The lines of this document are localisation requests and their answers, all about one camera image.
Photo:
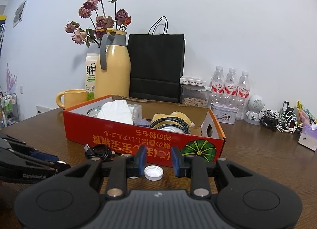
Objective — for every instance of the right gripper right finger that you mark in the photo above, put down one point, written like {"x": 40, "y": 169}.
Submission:
{"x": 196, "y": 169}

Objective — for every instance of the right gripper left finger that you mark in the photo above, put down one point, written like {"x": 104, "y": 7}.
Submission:
{"x": 120, "y": 169}

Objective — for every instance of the white ribbed bottle cap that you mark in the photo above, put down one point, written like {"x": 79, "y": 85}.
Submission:
{"x": 153, "y": 173}

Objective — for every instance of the purple woven pouch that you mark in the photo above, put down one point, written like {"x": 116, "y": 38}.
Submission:
{"x": 143, "y": 123}

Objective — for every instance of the yellow white plush sheep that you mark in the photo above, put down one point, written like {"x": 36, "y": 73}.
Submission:
{"x": 176, "y": 122}

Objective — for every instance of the white cloth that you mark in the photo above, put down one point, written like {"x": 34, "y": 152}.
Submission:
{"x": 116, "y": 111}

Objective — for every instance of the white plastic jar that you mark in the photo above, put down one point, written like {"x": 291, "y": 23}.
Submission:
{"x": 136, "y": 111}

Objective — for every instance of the red cardboard box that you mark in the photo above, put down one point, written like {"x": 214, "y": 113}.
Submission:
{"x": 206, "y": 136}

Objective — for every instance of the white tin box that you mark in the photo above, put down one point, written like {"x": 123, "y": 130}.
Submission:
{"x": 224, "y": 113}

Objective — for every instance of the clear snack container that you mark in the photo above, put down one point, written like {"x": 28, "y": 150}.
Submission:
{"x": 192, "y": 95}

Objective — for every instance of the middle water bottle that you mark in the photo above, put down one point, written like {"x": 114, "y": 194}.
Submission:
{"x": 231, "y": 87}

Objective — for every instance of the water bottle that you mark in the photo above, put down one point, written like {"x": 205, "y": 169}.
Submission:
{"x": 231, "y": 87}
{"x": 217, "y": 85}
{"x": 243, "y": 95}

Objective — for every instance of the yellow ceramic mug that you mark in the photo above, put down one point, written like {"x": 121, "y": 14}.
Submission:
{"x": 70, "y": 98}

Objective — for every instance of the left water bottle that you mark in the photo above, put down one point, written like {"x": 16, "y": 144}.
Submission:
{"x": 217, "y": 85}

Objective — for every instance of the right water bottle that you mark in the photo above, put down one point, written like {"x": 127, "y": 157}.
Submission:
{"x": 243, "y": 95}

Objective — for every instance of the white flat box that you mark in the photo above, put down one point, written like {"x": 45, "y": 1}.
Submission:
{"x": 192, "y": 81}

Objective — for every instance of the white toy robot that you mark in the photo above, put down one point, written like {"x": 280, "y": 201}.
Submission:
{"x": 255, "y": 105}

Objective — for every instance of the yellow thermos jug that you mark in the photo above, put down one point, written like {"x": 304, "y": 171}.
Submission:
{"x": 113, "y": 67}

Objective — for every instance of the white milk carton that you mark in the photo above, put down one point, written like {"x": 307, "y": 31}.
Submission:
{"x": 90, "y": 70}

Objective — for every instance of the black paper shopping bag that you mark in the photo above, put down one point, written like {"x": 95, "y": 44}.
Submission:
{"x": 157, "y": 63}

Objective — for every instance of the purple tissue box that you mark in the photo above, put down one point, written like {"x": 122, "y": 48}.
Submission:
{"x": 308, "y": 137}

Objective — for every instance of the colourful snack packets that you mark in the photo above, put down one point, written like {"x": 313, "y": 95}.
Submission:
{"x": 305, "y": 116}

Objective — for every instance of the dried pink rose bouquet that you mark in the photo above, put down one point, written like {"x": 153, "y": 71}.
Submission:
{"x": 94, "y": 11}

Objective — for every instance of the wire shelf rack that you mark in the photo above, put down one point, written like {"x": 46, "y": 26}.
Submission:
{"x": 9, "y": 110}

